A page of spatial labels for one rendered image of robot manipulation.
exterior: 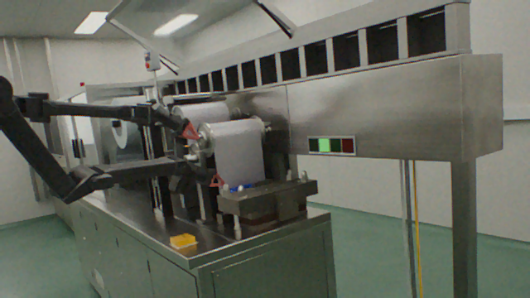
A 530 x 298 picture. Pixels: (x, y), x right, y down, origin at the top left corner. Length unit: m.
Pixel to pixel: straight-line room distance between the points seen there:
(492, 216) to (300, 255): 2.56
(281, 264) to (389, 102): 0.71
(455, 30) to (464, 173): 0.46
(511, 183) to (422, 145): 2.52
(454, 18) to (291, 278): 1.04
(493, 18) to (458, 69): 2.55
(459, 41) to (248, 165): 0.92
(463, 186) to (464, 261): 0.26
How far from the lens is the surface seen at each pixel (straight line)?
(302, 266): 1.64
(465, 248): 1.52
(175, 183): 1.53
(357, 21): 1.46
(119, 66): 7.37
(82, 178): 1.22
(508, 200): 3.83
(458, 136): 1.25
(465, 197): 1.46
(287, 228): 1.54
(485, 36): 3.79
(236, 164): 1.67
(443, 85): 1.26
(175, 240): 1.46
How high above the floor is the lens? 1.36
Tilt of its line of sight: 10 degrees down
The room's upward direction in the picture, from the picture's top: 7 degrees counter-clockwise
